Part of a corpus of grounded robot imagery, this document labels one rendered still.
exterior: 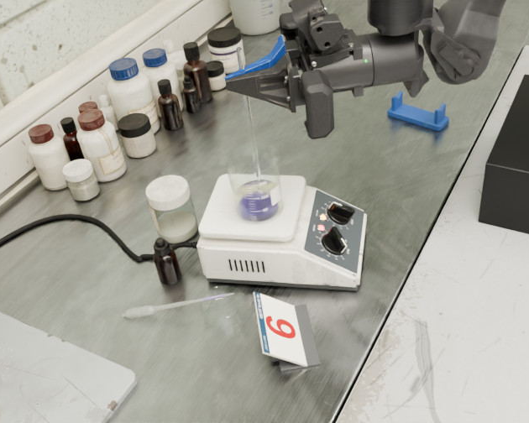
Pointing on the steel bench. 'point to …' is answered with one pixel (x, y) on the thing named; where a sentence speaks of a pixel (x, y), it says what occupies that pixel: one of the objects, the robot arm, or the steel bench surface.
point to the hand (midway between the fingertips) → (257, 78)
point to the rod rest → (433, 121)
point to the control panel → (350, 259)
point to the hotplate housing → (276, 259)
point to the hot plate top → (294, 185)
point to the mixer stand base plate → (45, 377)
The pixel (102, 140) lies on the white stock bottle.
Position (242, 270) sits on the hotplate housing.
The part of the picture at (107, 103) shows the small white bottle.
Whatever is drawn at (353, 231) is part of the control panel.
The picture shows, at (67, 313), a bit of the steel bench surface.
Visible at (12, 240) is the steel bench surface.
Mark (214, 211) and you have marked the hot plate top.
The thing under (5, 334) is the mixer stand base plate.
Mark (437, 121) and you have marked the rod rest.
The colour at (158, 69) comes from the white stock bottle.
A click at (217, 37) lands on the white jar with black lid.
